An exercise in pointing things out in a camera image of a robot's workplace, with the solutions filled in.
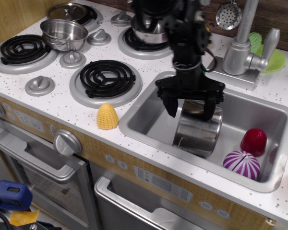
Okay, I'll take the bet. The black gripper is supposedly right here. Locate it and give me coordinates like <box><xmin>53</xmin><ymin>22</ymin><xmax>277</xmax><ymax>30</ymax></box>
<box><xmin>156</xmin><ymin>62</ymin><xmax>225</xmax><ymax>121</ymax></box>

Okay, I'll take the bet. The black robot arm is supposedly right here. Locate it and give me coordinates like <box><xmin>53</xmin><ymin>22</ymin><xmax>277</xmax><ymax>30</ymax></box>
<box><xmin>128</xmin><ymin>0</ymin><xmax>225</xmax><ymax>121</ymax></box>

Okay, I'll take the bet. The silver toy sink basin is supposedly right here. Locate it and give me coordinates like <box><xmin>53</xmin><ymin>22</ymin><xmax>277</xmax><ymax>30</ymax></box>
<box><xmin>119</xmin><ymin>83</ymin><xmax>288</xmax><ymax>193</ymax></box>

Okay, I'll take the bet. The steel bowl pot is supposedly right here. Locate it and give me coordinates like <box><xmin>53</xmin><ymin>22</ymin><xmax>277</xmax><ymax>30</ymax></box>
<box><xmin>40</xmin><ymin>19</ymin><xmax>88</xmax><ymax>51</ymax></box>

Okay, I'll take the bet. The steel pot lid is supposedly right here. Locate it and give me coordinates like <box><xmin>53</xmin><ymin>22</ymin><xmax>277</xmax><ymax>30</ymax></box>
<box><xmin>47</xmin><ymin>3</ymin><xmax>88</xmax><ymax>21</ymax></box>

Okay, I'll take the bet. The silver toy faucet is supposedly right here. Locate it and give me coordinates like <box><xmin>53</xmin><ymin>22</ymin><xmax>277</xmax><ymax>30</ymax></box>
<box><xmin>207</xmin><ymin>0</ymin><xmax>280</xmax><ymax>91</ymax></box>

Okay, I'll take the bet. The red toy fruit half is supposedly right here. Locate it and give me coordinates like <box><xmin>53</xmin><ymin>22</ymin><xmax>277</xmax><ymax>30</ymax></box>
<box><xmin>240</xmin><ymin>128</ymin><xmax>267</xmax><ymax>157</ymax></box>

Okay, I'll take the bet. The purple striped toy onion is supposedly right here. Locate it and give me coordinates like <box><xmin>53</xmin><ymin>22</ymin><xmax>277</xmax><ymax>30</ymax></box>
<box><xmin>223</xmin><ymin>150</ymin><xmax>261</xmax><ymax>180</ymax></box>

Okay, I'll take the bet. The yellow toy corn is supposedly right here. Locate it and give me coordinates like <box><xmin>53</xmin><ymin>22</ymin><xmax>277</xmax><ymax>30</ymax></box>
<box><xmin>96</xmin><ymin>103</ymin><xmax>119</xmax><ymax>130</ymax></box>

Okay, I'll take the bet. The back right black burner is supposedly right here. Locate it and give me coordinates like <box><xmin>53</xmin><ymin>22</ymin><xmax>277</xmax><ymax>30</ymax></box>
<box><xmin>123</xmin><ymin>27</ymin><xmax>169</xmax><ymax>51</ymax></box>

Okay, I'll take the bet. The black burner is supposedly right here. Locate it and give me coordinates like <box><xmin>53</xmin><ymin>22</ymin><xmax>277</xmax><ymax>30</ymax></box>
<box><xmin>79</xmin><ymin>60</ymin><xmax>137</xmax><ymax>98</ymax></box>
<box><xmin>123</xmin><ymin>27</ymin><xmax>169</xmax><ymax>51</ymax></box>
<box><xmin>0</xmin><ymin>35</ymin><xmax>51</xmax><ymax>65</ymax></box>
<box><xmin>75</xmin><ymin>5</ymin><xmax>97</xmax><ymax>25</ymax></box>

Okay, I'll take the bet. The front right black burner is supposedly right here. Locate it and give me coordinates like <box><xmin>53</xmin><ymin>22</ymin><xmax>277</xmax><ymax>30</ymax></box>
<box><xmin>79</xmin><ymin>60</ymin><xmax>137</xmax><ymax>98</ymax></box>

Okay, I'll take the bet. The green toy vegetable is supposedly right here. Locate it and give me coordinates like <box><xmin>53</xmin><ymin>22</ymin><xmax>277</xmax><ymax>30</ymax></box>
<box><xmin>248</xmin><ymin>32</ymin><xmax>262</xmax><ymax>53</ymax></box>

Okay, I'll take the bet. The steel slotted skimmer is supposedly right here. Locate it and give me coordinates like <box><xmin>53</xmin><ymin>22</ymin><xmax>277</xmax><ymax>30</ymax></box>
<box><xmin>216</xmin><ymin>0</ymin><xmax>242</xmax><ymax>30</ymax></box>

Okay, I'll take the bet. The light green toy plate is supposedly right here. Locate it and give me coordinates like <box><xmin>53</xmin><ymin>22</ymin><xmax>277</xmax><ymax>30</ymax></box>
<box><xmin>264</xmin><ymin>49</ymin><xmax>286</xmax><ymax>73</ymax></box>

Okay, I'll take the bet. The silver stove knob back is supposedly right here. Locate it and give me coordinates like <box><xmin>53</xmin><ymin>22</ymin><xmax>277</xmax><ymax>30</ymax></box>
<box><xmin>111</xmin><ymin>11</ymin><xmax>132</xmax><ymax>24</ymax></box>

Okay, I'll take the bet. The silver stove knob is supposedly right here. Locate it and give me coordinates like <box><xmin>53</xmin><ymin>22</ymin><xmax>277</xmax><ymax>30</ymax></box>
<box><xmin>86</xmin><ymin>29</ymin><xmax>111</xmax><ymax>46</ymax></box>
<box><xmin>111</xmin><ymin>11</ymin><xmax>132</xmax><ymax>24</ymax></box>
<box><xmin>24</xmin><ymin>76</ymin><xmax>55</xmax><ymax>97</ymax></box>
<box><xmin>60</xmin><ymin>51</ymin><xmax>86</xmax><ymax>69</ymax></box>

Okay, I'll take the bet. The silver stove knob upper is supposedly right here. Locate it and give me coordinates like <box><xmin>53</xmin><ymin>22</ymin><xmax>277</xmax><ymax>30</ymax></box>
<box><xmin>86</xmin><ymin>29</ymin><xmax>111</xmax><ymax>46</ymax></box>

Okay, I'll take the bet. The toy dishwasher door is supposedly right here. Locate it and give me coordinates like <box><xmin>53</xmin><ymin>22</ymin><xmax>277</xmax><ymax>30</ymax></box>
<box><xmin>94</xmin><ymin>176</ymin><xmax>221</xmax><ymax>230</ymax></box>

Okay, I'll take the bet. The silver stove knob middle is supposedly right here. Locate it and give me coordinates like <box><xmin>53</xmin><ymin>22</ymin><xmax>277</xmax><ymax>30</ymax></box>
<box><xmin>60</xmin><ymin>51</ymin><xmax>86</xmax><ymax>69</ymax></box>

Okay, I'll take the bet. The back left black burner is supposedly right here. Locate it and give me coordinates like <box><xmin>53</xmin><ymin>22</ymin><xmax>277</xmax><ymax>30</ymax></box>
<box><xmin>75</xmin><ymin>5</ymin><xmax>97</xmax><ymax>25</ymax></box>

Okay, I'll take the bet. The silver stove knob front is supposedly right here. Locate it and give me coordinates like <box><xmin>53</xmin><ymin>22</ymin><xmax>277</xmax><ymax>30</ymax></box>
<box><xmin>24</xmin><ymin>76</ymin><xmax>55</xmax><ymax>97</ymax></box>

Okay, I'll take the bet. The toy oven door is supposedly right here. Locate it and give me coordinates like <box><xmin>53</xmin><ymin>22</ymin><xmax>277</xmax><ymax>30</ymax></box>
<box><xmin>0</xmin><ymin>119</ymin><xmax>100</xmax><ymax>230</ymax></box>

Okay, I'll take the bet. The front left black burner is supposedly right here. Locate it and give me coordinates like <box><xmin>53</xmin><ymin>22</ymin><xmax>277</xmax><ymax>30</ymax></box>
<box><xmin>0</xmin><ymin>35</ymin><xmax>51</xmax><ymax>65</ymax></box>

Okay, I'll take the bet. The blue clamp tool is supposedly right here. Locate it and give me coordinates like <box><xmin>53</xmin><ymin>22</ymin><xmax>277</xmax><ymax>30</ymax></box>
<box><xmin>0</xmin><ymin>180</ymin><xmax>33</xmax><ymax>211</ymax></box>

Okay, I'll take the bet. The yellow cloth piece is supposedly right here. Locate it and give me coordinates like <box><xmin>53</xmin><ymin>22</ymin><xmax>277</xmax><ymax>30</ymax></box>
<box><xmin>9</xmin><ymin>210</ymin><xmax>39</xmax><ymax>227</ymax></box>

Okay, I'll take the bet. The steel saucepan with handle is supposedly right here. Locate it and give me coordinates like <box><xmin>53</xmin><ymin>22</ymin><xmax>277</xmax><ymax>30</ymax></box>
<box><xmin>97</xmin><ymin>17</ymin><xmax>168</xmax><ymax>45</ymax></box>

